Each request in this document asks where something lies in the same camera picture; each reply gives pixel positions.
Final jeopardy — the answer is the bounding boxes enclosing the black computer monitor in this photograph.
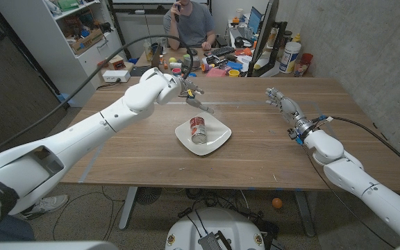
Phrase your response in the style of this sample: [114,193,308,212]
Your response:
[247,0,280,78]

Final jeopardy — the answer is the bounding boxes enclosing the white canister with blue label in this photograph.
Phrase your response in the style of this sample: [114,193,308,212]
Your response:
[278,41,302,74]

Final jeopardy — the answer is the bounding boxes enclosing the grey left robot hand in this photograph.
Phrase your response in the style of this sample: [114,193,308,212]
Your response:
[178,77,215,115]

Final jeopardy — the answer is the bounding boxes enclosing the standing person in dark trousers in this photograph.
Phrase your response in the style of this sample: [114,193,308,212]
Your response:
[19,193,69,221]

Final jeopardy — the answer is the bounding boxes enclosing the clear drink bottle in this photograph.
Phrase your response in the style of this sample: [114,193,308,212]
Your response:
[143,37,153,62]

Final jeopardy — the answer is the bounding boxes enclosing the black laptop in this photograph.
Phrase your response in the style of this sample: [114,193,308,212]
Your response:
[129,44,162,77]

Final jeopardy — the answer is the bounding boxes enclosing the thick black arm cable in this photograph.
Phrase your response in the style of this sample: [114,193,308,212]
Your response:
[0,34,194,165]
[312,115,400,178]

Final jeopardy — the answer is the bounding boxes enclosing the brown cardboard box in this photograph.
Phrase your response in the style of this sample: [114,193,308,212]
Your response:
[70,28,104,56]

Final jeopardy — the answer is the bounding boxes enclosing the black headphones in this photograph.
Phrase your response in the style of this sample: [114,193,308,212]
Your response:
[233,36,254,49]

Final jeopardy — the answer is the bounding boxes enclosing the grey metal table leg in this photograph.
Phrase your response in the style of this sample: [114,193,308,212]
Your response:
[118,186,138,231]
[292,190,316,238]

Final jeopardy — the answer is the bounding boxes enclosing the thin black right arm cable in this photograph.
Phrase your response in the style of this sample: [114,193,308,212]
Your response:
[302,144,395,249]

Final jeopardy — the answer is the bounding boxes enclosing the white power box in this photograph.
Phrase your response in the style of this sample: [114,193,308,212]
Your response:
[102,69,131,83]

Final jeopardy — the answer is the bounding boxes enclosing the thin black floor cable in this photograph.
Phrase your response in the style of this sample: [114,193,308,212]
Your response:
[51,190,126,241]

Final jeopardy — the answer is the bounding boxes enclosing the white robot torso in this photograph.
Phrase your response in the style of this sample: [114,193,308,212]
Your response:
[0,240,119,250]

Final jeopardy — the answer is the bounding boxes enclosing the small wooden red box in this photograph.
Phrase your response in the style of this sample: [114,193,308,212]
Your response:
[105,54,126,71]

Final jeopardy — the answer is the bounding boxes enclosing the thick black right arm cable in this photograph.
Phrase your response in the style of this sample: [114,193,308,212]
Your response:
[312,115,400,178]

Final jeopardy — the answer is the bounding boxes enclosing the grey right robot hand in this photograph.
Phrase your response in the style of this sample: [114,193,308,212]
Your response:
[265,87,306,127]

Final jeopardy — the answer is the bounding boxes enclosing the grey tape roll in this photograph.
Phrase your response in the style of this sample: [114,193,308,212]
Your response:
[183,56,201,69]

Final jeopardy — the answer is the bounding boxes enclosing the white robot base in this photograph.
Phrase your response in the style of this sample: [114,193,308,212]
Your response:
[165,207,266,250]

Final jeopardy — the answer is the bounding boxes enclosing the red and white soup can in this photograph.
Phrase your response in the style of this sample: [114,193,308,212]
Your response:
[189,116,208,145]

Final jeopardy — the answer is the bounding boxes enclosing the pink flat box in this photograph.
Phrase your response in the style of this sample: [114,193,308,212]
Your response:
[206,67,227,78]

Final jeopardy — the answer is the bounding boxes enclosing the white shelf cabinet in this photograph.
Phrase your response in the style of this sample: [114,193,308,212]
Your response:
[0,0,128,108]

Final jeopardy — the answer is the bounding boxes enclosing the round black floor fan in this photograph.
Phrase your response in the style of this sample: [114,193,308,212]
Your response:
[135,186,163,206]

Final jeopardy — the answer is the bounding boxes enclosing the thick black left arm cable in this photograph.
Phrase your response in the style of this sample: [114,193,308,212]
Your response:
[0,34,194,165]

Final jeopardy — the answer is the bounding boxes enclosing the black keyboard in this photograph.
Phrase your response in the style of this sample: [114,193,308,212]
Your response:
[210,45,236,58]

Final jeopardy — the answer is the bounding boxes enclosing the seated person in grey shirt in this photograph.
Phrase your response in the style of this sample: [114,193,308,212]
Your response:
[162,0,217,51]

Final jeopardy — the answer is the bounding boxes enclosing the white square paper plate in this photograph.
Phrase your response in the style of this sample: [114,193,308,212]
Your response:
[174,112,233,157]

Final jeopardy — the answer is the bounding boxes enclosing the blue laptop screen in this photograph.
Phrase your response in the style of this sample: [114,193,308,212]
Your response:
[247,6,263,34]

